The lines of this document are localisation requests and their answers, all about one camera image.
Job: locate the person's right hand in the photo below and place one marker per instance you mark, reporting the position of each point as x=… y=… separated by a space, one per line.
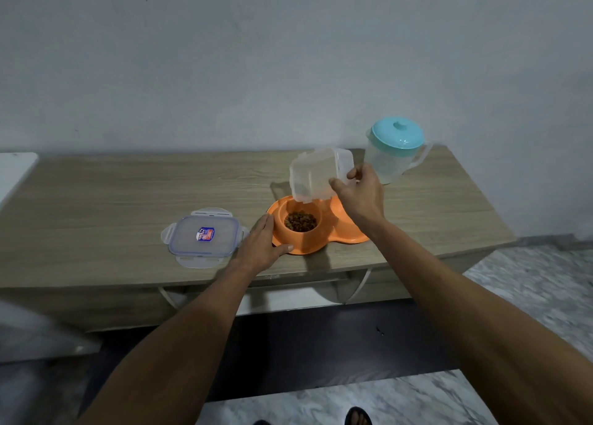
x=366 y=201

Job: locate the person's left hand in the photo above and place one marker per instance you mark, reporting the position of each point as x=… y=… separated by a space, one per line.
x=256 y=249

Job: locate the person's right thumb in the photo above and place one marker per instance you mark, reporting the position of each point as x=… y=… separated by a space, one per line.
x=339 y=186

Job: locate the person's left thumb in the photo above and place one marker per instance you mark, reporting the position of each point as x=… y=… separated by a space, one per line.
x=283 y=249

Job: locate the clear plastic food container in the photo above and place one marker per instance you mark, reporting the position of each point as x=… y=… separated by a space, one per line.
x=316 y=173

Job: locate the orange double pet bowl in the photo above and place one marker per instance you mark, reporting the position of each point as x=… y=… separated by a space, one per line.
x=336 y=228

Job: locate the person's right forearm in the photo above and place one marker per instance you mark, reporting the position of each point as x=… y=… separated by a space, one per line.
x=468 y=327

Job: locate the person's left forearm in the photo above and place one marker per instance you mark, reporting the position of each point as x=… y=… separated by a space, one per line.
x=185 y=341

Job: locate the brown pet food kibble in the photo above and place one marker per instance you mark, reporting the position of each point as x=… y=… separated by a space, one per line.
x=300 y=221

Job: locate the clear plastic pitcher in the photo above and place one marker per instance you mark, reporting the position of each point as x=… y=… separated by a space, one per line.
x=391 y=165

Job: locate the teal pitcher lid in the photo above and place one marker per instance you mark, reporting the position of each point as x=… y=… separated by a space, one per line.
x=397 y=135

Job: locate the clear container lid with label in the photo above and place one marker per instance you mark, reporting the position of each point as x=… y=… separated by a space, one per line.
x=204 y=237

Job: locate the dark floor mat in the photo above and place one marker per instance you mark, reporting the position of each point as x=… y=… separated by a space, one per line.
x=319 y=346

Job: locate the wooden desk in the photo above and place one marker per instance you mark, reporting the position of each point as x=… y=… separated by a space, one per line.
x=116 y=216

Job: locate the person's right sandalled foot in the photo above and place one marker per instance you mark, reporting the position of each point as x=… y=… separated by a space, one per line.
x=358 y=417

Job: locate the white blurred furniture piece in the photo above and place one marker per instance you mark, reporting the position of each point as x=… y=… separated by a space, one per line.
x=37 y=334

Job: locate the white table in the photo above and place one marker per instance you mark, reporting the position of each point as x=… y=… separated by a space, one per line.
x=14 y=172

